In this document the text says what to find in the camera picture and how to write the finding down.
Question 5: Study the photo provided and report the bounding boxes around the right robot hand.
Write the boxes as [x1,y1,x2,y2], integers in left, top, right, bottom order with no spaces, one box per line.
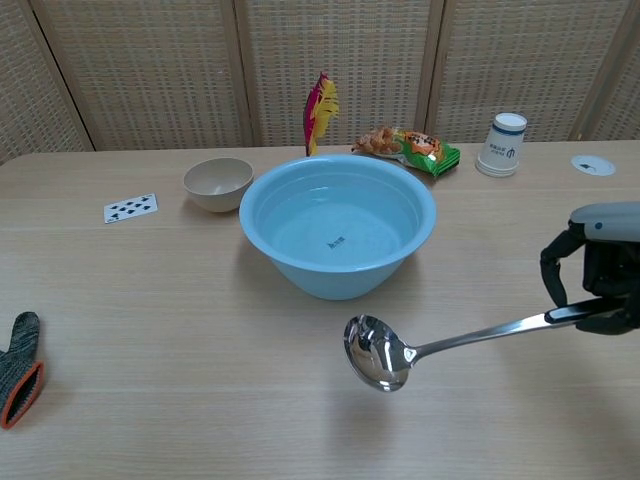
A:
[539,200,640,336]

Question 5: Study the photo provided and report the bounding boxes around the metal ladle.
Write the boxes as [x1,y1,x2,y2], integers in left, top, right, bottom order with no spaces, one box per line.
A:
[342,297,626,394]

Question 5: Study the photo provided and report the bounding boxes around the light blue plastic basin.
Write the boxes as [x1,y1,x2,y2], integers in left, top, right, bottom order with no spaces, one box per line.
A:
[238,154,438,302]

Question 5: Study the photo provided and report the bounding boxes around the white round cup lid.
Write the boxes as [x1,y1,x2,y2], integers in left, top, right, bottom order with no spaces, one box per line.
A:
[570,154,616,177]

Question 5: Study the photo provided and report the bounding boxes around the white paper cup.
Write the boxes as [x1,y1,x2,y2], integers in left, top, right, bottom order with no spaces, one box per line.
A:
[474,112,529,179]

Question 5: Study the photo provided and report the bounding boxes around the green orange snack bag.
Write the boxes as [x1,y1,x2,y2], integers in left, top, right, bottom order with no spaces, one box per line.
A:
[351,126,462,180]

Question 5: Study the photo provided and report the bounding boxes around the feather shuttlecock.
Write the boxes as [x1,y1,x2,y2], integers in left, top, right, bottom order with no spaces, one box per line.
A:
[303,71,341,158]

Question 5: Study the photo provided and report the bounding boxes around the woven folding screen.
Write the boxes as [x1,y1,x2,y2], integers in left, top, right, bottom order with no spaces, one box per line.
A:
[0,0,640,166]

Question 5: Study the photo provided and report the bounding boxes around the beige small bowl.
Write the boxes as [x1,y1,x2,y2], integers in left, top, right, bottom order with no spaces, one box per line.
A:
[182,157,255,214]

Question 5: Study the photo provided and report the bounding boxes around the spades playing card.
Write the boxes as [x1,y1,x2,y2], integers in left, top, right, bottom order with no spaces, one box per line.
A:
[103,193,159,225]

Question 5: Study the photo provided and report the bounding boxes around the grey knit work glove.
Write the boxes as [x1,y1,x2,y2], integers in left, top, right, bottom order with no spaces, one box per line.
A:
[0,311,46,430]

